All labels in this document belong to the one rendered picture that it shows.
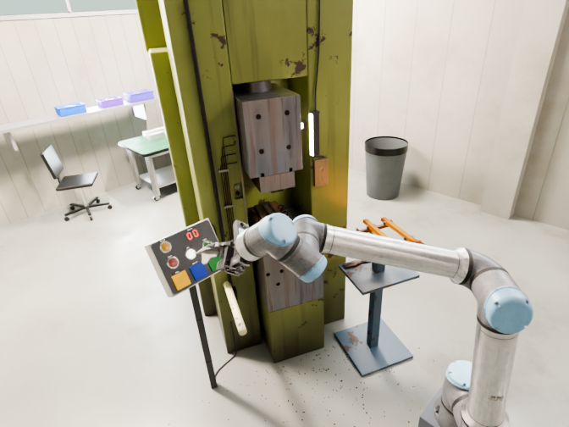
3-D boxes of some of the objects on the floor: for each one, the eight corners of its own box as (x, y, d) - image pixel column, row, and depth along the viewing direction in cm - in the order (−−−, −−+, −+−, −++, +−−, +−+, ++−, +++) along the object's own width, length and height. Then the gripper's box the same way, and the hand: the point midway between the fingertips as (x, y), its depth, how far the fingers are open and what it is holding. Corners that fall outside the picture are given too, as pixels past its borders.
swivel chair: (101, 198, 516) (80, 135, 473) (118, 211, 479) (97, 144, 437) (57, 213, 482) (31, 147, 440) (72, 228, 446) (45, 158, 404)
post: (218, 387, 245) (188, 250, 193) (211, 389, 244) (180, 252, 192) (216, 382, 248) (187, 246, 197) (210, 384, 247) (179, 247, 196)
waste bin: (411, 191, 481) (417, 141, 448) (389, 206, 450) (393, 152, 418) (376, 181, 514) (379, 133, 481) (354, 194, 483) (356, 143, 451)
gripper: (214, 251, 101) (185, 269, 115) (273, 273, 110) (240, 288, 124) (220, 223, 105) (190, 245, 119) (277, 246, 114) (244, 264, 128)
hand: (217, 258), depth 123 cm, fingers open, 14 cm apart
